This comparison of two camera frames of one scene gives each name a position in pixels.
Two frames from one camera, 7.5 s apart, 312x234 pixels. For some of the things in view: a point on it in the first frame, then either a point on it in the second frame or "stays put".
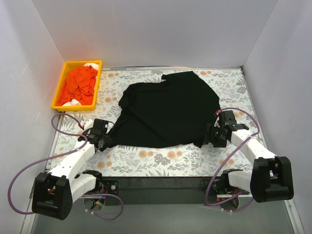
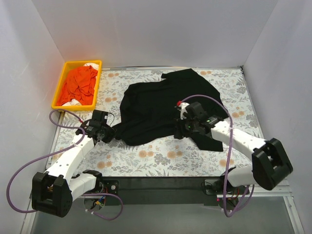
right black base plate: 217,187 stays put
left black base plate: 111,186 stays put
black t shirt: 177,109 stays put
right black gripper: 209,135 → 180,129
